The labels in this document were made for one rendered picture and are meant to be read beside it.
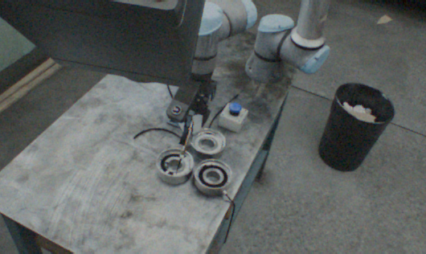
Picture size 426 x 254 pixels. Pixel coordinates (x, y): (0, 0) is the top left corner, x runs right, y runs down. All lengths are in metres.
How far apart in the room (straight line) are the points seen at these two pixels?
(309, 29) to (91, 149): 0.76
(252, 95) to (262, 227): 0.83
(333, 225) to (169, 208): 1.26
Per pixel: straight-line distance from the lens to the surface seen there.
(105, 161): 1.18
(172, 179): 1.10
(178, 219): 1.06
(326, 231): 2.15
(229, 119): 1.26
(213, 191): 1.09
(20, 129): 2.50
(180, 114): 0.93
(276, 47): 1.42
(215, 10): 0.88
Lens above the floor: 1.69
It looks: 44 degrees down
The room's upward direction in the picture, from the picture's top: 10 degrees clockwise
